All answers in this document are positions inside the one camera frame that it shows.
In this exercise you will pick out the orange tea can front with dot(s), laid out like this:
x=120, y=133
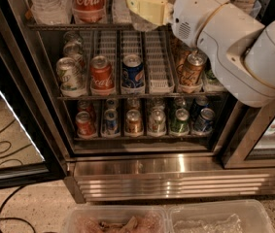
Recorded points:
x=192, y=68

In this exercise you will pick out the blue can bottom right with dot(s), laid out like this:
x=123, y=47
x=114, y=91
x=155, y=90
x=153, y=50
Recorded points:
x=205, y=120

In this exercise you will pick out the orange can bottom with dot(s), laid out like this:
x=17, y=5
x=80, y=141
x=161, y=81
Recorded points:
x=133, y=121

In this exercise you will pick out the red can bottom left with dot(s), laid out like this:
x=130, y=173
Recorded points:
x=85, y=124

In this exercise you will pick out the stainless steel fridge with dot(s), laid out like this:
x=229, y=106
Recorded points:
x=236, y=159

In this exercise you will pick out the plastic bin with wrappers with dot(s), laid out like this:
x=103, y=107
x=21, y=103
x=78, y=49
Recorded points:
x=116, y=219

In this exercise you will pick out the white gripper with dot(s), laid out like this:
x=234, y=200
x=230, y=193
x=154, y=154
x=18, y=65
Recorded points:
x=193, y=12

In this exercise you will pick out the orange tea can middle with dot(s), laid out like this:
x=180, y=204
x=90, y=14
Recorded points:
x=182, y=53

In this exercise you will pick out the open glass fridge door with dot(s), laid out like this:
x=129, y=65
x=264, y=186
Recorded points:
x=32, y=145

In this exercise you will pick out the green can bottom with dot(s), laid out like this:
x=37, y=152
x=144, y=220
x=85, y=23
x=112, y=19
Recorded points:
x=180, y=121

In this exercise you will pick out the empty white can tray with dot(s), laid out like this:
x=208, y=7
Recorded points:
x=160, y=76

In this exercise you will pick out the red Coca-Cola bottle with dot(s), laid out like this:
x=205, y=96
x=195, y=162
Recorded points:
x=89, y=11

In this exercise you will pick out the silver can behind left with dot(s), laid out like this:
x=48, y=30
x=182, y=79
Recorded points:
x=73, y=47

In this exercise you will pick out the white can bottom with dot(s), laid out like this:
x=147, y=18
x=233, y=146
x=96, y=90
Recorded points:
x=157, y=120

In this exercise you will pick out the red Coca-Cola can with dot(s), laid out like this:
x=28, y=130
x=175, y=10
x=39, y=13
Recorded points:
x=101, y=70

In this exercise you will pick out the white green soda can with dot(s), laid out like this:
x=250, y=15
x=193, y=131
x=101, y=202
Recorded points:
x=69, y=73

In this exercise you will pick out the blue Pepsi can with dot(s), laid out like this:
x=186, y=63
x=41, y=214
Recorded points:
x=132, y=71

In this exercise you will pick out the orange tea can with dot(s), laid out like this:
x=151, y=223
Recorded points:
x=192, y=68
x=182, y=53

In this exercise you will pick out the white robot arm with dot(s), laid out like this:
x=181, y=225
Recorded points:
x=241, y=50

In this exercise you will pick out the clear plastic bin right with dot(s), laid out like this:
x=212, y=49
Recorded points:
x=236, y=216

